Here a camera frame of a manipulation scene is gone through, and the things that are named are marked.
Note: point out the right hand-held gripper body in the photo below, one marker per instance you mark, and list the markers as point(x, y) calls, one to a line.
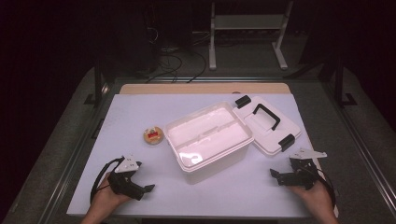
point(300, 177)

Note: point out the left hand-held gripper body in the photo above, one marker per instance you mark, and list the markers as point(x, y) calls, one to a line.
point(124, 182)

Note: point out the white plastic storage box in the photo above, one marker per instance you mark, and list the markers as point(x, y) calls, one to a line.
point(214, 170)

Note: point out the white plastic tray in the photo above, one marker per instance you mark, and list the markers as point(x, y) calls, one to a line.
point(199, 130)

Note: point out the person's left hand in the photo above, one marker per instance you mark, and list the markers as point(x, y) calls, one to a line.
point(104, 199)

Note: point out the person's right hand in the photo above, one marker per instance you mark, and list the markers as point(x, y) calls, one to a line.
point(317, 199)

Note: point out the white table mat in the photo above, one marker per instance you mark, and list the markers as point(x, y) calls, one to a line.
point(186, 199)

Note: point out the grey metal stand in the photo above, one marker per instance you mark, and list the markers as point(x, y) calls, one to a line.
point(249, 22)

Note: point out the black metal post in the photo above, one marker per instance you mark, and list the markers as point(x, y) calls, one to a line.
point(339, 84)
point(98, 82)

